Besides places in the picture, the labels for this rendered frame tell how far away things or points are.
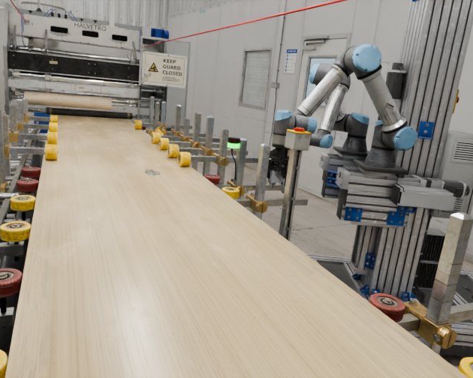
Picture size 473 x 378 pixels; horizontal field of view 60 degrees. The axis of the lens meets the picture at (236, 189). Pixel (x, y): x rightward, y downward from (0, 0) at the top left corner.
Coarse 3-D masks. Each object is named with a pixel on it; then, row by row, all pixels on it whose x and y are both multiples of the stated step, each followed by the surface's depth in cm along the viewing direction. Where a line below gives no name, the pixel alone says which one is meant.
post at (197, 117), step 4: (196, 112) 268; (196, 116) 267; (200, 116) 268; (196, 120) 268; (200, 120) 269; (196, 124) 269; (196, 128) 269; (196, 132) 270; (196, 136) 271; (196, 140) 272; (192, 164) 275; (196, 164) 276; (196, 168) 277
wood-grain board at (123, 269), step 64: (64, 128) 319; (128, 128) 358; (64, 192) 157; (128, 192) 166; (192, 192) 176; (64, 256) 104; (128, 256) 107; (192, 256) 111; (256, 256) 116; (64, 320) 78; (128, 320) 80; (192, 320) 82; (256, 320) 84; (320, 320) 87; (384, 320) 89
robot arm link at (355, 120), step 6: (348, 114) 258; (354, 114) 252; (360, 114) 256; (348, 120) 254; (354, 120) 252; (360, 120) 250; (366, 120) 251; (348, 126) 255; (354, 126) 252; (360, 126) 251; (366, 126) 252; (348, 132) 257; (354, 132) 253; (360, 132) 252; (366, 132) 254
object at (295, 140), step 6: (288, 132) 156; (294, 132) 152; (300, 132) 152; (306, 132) 154; (288, 138) 156; (294, 138) 152; (300, 138) 153; (306, 138) 154; (288, 144) 156; (294, 144) 153; (300, 144) 154; (306, 144) 155; (300, 150) 155; (306, 150) 156
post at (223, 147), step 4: (224, 132) 224; (228, 132) 225; (220, 136) 227; (224, 136) 225; (220, 140) 227; (224, 140) 225; (220, 144) 228; (224, 144) 226; (220, 148) 228; (224, 148) 227; (220, 152) 228; (224, 152) 227; (220, 156) 228; (224, 156) 228; (220, 168) 229; (224, 168) 230; (220, 172) 230; (224, 172) 231; (220, 176) 230; (220, 180) 231
